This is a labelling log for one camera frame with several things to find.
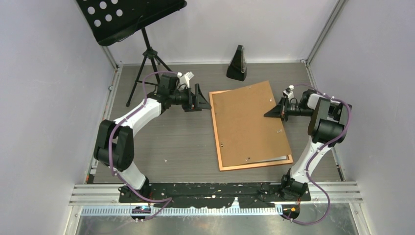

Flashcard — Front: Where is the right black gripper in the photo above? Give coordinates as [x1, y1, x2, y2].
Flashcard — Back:
[264, 96, 314, 122]

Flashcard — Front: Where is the brown cardboard backing board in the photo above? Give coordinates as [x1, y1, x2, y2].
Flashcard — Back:
[211, 80, 293, 167]

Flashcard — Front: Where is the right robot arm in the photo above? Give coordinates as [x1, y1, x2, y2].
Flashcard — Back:
[264, 86, 352, 201]

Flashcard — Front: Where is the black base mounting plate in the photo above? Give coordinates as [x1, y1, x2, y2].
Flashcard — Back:
[118, 181, 311, 209]

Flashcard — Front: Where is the white slotted cable duct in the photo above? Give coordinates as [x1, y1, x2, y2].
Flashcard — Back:
[81, 205, 283, 216]

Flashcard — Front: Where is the black metronome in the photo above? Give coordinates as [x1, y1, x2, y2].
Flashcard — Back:
[226, 45, 247, 81]

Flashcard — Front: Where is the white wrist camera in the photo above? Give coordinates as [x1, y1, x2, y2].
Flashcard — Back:
[177, 71, 194, 90]
[283, 85, 295, 101]

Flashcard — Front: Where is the building and sky photo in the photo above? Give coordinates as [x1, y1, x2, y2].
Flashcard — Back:
[255, 156, 287, 163]

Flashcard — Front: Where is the black music stand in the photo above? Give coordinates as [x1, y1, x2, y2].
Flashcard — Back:
[76, 0, 187, 107]

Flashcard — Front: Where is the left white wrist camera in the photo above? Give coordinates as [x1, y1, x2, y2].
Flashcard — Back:
[177, 71, 194, 90]

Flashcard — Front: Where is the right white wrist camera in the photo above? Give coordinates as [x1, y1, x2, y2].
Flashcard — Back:
[283, 85, 295, 101]

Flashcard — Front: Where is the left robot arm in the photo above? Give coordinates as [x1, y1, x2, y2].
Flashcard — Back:
[93, 71, 211, 203]

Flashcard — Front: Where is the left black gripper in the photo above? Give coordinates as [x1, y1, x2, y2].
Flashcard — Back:
[170, 85, 211, 113]

